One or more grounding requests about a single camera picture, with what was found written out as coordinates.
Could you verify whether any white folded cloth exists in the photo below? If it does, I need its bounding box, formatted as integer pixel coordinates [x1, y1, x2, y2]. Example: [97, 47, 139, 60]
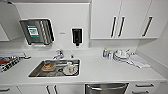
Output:
[128, 54, 152, 70]

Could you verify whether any white bowl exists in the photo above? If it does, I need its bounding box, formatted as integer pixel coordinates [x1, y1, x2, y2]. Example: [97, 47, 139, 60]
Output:
[118, 48, 132, 58]

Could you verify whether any stack of white plates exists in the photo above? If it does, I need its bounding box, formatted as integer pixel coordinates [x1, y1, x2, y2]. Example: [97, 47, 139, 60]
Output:
[113, 51, 134, 64]

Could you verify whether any chrome sink faucet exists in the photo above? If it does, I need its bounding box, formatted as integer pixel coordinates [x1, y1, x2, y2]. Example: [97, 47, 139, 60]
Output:
[52, 48, 65, 61]

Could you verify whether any white sink base cabinet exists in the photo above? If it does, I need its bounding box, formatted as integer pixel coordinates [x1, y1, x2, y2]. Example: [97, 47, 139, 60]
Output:
[16, 84, 86, 94]

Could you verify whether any small grey wall label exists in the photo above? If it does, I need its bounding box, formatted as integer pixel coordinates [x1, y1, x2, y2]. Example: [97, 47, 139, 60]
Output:
[58, 31, 66, 35]

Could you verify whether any white mug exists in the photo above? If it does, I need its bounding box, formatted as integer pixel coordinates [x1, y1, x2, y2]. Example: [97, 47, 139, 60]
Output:
[64, 61, 77, 75]

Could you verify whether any stainless steel dishwasher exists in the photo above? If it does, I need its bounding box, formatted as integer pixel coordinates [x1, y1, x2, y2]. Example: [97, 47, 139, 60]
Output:
[84, 82, 130, 94]

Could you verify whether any red white packet pile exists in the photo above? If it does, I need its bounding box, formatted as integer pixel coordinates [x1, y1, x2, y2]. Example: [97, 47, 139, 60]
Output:
[0, 54, 32, 73]

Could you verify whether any stainless steel sink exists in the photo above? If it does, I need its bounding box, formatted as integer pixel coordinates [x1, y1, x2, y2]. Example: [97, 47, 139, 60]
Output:
[28, 58, 82, 79]

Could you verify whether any steel paper towel dispenser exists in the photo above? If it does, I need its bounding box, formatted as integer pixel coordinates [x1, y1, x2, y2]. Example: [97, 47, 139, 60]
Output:
[18, 18, 56, 47]

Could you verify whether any black soap dispenser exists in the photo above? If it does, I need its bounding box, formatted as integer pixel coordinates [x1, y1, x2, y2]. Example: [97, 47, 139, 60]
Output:
[71, 28, 84, 48]

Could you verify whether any white blue soap bottle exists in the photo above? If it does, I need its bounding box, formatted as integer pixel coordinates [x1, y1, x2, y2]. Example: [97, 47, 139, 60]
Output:
[102, 47, 110, 60]

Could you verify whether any small chrome sink knob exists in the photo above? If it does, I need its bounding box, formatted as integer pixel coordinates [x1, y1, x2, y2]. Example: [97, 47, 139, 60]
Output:
[69, 53, 75, 60]

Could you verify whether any small white bottle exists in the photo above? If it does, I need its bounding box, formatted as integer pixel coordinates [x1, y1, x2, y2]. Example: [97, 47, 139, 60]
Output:
[108, 50, 115, 61]

